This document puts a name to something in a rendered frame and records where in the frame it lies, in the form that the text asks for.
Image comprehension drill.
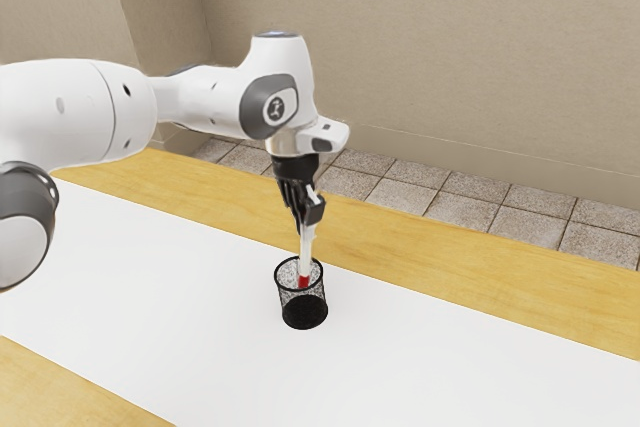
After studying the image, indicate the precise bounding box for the black mesh pen holder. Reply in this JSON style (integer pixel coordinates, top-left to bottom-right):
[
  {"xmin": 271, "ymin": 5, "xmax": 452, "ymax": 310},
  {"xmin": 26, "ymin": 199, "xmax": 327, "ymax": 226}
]
[{"xmin": 272, "ymin": 256, "xmax": 332, "ymax": 332}]

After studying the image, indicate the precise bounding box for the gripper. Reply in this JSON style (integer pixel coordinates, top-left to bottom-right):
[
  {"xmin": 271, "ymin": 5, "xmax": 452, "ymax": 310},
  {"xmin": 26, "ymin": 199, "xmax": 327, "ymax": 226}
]
[{"xmin": 269, "ymin": 152, "xmax": 328, "ymax": 227}]

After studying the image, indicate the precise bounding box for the white pen with red band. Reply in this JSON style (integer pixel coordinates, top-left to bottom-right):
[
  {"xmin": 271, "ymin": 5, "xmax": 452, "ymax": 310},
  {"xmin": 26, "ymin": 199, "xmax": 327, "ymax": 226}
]
[{"xmin": 297, "ymin": 220, "xmax": 320, "ymax": 290}]

